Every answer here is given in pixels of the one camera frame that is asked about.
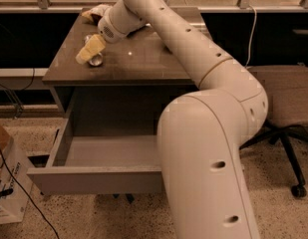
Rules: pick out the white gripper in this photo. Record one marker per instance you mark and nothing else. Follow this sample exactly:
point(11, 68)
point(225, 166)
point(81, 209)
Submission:
point(106, 26)

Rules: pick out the silver redbull can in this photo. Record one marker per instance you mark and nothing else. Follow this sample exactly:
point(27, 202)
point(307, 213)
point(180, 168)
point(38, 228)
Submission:
point(96, 60)

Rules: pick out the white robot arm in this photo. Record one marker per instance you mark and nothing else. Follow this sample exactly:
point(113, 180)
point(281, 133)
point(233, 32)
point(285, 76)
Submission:
point(198, 134)

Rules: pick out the grey drawer cabinet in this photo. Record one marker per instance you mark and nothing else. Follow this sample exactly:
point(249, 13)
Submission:
point(140, 59)

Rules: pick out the open grey top drawer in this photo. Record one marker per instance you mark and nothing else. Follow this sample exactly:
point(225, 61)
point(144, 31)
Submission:
point(105, 146)

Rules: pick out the chip bag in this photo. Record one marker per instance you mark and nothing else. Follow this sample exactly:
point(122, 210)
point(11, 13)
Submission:
point(95, 14)

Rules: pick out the white cardboard box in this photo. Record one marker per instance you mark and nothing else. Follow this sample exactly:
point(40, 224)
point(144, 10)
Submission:
point(14, 200)

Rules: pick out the grey office chair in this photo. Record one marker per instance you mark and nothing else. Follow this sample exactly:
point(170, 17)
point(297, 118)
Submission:
point(287, 91)

